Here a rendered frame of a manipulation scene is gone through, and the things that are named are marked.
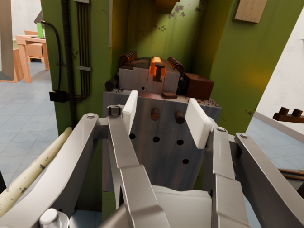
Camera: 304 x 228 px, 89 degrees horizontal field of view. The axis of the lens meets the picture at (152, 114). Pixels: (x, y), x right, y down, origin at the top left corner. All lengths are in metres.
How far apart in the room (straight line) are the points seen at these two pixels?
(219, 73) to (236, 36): 0.14
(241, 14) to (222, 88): 0.27
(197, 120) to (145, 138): 0.39
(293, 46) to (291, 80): 0.54
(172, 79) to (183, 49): 0.50
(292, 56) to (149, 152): 3.22
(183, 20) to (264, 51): 0.46
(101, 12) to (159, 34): 0.41
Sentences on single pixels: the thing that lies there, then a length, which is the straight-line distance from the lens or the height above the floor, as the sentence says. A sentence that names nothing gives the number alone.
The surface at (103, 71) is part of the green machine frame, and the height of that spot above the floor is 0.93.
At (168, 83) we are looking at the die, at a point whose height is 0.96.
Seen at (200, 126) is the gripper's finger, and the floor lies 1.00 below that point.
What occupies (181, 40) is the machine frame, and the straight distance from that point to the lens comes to 1.01.
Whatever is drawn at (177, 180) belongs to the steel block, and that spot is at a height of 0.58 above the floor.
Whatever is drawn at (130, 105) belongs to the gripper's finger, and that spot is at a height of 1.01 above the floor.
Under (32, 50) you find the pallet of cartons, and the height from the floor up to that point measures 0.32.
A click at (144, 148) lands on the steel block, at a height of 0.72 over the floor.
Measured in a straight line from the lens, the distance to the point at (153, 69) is 0.51.
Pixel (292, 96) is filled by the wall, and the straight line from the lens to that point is 3.43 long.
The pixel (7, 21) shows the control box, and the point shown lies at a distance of 0.61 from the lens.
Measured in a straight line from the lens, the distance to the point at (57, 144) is 0.75.
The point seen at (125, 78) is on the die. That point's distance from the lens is 0.54.
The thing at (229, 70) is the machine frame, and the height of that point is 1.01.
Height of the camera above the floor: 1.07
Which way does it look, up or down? 25 degrees down
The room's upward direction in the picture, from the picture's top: 9 degrees clockwise
